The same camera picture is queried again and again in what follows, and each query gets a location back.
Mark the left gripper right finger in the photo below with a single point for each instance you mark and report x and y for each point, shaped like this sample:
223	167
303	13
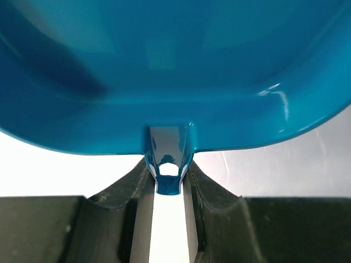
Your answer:
222	227

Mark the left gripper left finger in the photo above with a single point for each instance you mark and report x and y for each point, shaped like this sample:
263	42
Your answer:
113	225

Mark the blue plastic dustpan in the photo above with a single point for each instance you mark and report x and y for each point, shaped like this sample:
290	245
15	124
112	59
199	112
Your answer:
168	79

